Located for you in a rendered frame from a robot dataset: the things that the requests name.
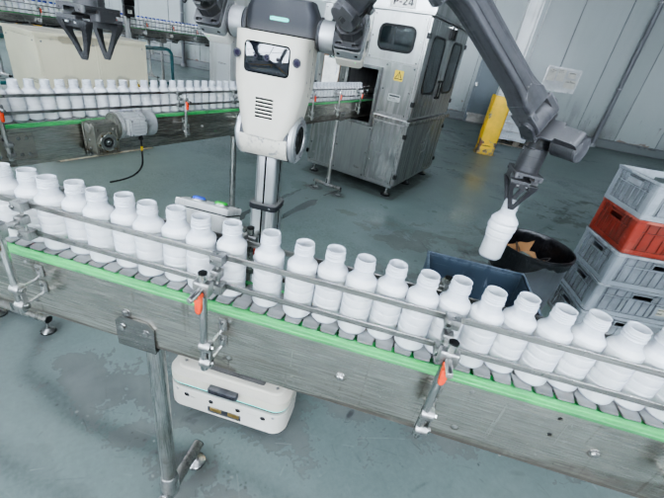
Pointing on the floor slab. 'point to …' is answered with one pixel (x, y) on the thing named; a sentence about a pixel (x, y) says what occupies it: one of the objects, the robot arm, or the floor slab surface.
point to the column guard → (492, 125)
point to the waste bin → (541, 271)
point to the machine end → (395, 94)
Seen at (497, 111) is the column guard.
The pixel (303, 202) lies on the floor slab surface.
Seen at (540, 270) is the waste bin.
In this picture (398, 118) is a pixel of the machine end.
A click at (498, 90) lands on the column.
